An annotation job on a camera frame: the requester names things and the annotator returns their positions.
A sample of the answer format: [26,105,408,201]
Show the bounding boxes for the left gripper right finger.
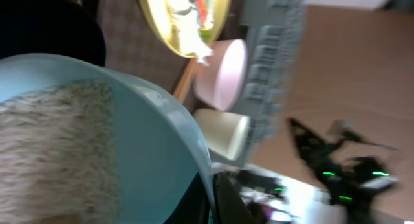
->
[213,172,256,224]

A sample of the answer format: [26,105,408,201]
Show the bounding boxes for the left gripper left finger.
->
[164,174,210,224]

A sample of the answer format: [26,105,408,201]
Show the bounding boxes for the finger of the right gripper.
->
[287,118,327,168]
[327,120,397,151]

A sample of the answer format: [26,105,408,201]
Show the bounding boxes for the light blue bowl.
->
[1,54,215,223]

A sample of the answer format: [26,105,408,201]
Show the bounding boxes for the white cup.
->
[193,109,250,161]

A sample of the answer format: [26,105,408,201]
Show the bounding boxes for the wooden chopstick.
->
[173,58,197,103]

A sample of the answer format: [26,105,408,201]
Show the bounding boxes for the rice leftovers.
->
[1,80,120,223]

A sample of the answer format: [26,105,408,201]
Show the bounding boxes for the green snack wrapper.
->
[193,0,228,44]

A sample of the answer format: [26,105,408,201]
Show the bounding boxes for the white tissue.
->
[166,0,213,66]

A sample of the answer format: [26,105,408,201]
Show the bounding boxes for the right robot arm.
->
[287,117,399,223]

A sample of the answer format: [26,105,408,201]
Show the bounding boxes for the grey dishwasher rack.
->
[206,0,308,168]

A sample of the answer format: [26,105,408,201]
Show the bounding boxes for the yellow plate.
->
[138,0,231,58]

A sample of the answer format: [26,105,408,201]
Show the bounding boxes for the brown serving tray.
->
[98,0,189,93]

